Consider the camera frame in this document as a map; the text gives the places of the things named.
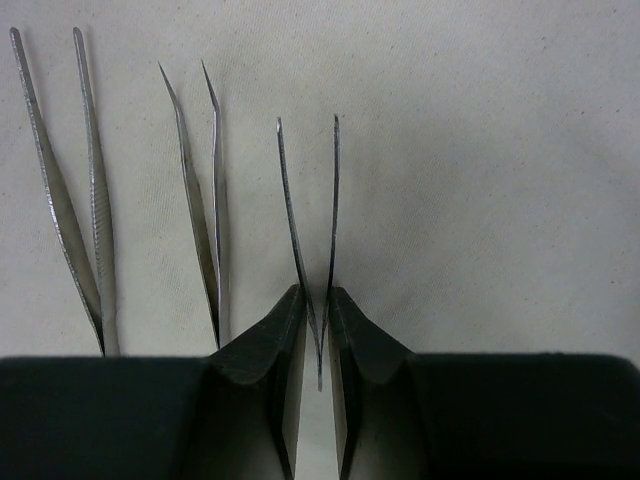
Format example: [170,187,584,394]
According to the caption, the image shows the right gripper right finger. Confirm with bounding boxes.
[329,287,639,479]

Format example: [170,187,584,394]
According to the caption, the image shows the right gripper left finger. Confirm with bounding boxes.
[1,286,306,479]

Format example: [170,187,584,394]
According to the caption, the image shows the curved tip steel tweezers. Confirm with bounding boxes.
[161,72,231,349]

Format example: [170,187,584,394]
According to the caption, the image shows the fine point steel tweezers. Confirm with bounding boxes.
[276,114,341,392]

